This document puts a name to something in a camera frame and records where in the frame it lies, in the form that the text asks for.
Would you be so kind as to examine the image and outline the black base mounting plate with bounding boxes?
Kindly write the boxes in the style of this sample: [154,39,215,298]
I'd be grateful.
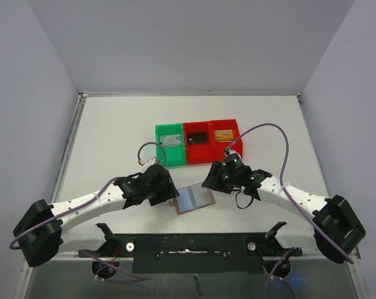
[91,232,287,275]

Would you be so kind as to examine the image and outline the green plastic bin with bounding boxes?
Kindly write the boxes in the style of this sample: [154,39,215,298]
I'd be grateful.
[155,123,186,167]

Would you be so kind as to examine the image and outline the black credit card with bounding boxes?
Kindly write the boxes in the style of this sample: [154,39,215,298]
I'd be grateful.
[186,132,208,145]

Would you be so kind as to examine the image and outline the red plastic double bin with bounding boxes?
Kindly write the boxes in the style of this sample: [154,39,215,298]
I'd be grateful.
[183,119,240,164]

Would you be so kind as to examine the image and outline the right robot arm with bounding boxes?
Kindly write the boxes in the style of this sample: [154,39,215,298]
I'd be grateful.
[202,153,366,263]

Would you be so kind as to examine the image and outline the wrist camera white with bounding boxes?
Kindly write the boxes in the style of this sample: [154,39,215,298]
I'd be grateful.
[138,157,160,167]
[223,148,236,156]

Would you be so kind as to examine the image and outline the gold credit card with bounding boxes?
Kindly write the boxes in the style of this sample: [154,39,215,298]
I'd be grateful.
[214,129,235,143]

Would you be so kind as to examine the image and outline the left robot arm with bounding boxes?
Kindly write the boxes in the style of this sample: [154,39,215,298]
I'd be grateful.
[9,164,180,267]

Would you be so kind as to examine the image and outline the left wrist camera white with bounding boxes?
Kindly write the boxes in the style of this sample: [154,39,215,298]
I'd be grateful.
[138,157,160,167]

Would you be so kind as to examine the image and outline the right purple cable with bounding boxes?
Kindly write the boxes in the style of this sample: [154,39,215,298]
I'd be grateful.
[224,123,355,299]

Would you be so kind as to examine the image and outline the brown leather card holder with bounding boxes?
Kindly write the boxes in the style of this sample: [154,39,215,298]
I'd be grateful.
[168,183,216,215]

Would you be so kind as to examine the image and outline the blue credit card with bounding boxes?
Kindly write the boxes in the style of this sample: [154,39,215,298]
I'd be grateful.
[176,187,196,214]

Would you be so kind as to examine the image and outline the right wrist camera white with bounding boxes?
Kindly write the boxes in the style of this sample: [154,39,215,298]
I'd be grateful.
[223,148,236,156]

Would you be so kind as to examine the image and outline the silver credit card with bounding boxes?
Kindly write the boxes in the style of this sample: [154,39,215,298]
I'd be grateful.
[159,134,182,147]

